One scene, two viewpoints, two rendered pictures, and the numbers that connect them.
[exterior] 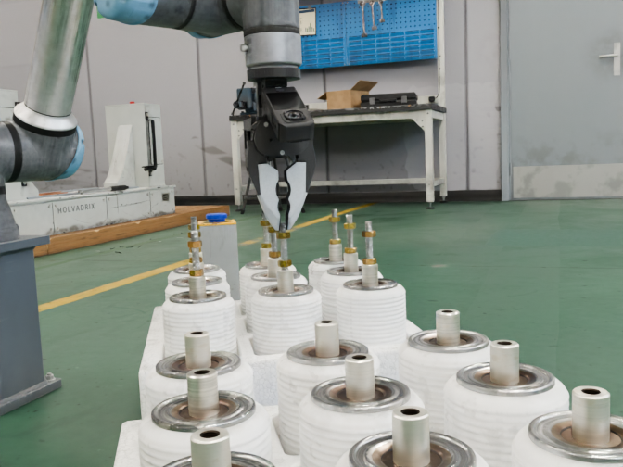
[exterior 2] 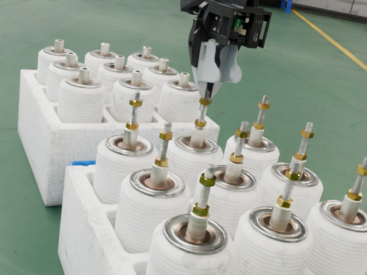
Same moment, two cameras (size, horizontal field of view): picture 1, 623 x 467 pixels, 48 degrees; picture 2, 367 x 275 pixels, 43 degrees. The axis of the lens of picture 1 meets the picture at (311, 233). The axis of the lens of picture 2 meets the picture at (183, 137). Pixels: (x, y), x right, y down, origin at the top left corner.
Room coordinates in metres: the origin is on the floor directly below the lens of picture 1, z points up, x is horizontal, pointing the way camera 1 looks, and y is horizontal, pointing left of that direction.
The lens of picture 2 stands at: (1.61, -0.23, 0.55)
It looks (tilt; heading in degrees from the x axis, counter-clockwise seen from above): 22 degrees down; 160
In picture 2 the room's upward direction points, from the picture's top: 11 degrees clockwise
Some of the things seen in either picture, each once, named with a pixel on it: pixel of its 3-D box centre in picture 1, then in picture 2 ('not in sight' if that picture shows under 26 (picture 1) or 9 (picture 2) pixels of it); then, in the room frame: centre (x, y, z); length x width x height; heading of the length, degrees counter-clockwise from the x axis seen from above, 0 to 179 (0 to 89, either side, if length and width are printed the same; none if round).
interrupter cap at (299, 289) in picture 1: (286, 291); (196, 144); (0.94, 0.04, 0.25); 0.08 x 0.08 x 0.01
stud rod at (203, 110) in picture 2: (284, 250); (202, 113); (0.94, 0.04, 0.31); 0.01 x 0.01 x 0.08
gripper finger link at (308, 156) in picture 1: (297, 159); (204, 38); (0.94, 0.02, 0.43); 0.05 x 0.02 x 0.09; 106
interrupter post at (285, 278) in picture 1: (285, 282); (197, 137); (0.94, 0.04, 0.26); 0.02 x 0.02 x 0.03
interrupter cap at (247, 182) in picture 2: (275, 276); (231, 178); (1.06, 0.06, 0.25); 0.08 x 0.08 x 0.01
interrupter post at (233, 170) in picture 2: (274, 268); (233, 171); (1.06, 0.06, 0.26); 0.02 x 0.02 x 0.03
